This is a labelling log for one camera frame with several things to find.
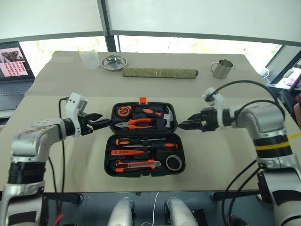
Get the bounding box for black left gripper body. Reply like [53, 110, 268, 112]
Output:
[79, 112, 95, 136]

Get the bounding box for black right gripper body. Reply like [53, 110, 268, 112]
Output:
[199, 107, 220, 133]

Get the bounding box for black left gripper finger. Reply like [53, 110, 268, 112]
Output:
[85, 113, 103, 121]
[91, 119, 111, 131]

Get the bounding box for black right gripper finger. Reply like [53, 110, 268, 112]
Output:
[188, 112, 203, 122]
[177, 120, 203, 130]

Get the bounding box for thick black orange screwdriver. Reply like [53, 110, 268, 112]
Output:
[115, 137, 166, 146]

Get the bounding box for slim black orange screwdriver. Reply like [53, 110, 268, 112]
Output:
[121, 142, 179, 152]

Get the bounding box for orange tester screwdriver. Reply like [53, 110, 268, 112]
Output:
[110, 149, 147, 157]

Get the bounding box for black plastic tool case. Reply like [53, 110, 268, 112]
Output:
[104, 97, 187, 178]

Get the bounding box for black electrical tape roll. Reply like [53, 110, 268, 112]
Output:
[165, 154, 184, 171]

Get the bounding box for orange black utility knife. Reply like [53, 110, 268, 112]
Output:
[115, 159, 162, 173]

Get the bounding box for orange black tape measure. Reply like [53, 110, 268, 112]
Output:
[117, 105, 133, 117]

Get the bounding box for stainless steel mug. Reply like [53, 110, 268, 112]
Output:
[210, 59, 234, 79]

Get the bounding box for clear plastic beaker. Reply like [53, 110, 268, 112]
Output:
[77, 48, 100, 70]

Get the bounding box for rolled olive green mat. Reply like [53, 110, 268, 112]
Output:
[122, 67, 198, 80]

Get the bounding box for round steel bowl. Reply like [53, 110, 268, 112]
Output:
[100, 54, 128, 71]

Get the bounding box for silver rounded robot leg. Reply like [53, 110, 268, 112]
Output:
[164, 197, 199, 226]
[107, 197, 136, 226]

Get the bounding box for seated person in black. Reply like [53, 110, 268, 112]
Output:
[292, 93, 301, 129]

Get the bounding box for open grey laptop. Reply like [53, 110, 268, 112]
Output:
[0, 40, 36, 112]

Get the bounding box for white roller blind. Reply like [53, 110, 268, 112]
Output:
[0, 0, 109, 43]
[104, 0, 301, 48]

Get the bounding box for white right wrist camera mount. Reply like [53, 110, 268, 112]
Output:
[202, 87, 226, 129]

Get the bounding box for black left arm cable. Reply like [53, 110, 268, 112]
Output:
[47, 97, 69, 226]

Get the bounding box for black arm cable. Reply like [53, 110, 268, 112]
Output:
[208, 80, 289, 226]
[47, 97, 69, 226]

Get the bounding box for orange handled pliers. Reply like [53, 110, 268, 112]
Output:
[115, 118, 153, 130]

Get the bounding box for claw hammer orange black handle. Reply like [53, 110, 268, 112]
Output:
[134, 105, 177, 129]

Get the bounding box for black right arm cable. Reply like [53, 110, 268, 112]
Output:
[208, 80, 289, 226]

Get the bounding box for black table frame bar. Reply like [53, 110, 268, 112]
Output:
[210, 191, 261, 202]

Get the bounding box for thin white cable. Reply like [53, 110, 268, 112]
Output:
[143, 192, 160, 226]

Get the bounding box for dark window frame post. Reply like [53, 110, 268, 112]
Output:
[96, 0, 121, 53]

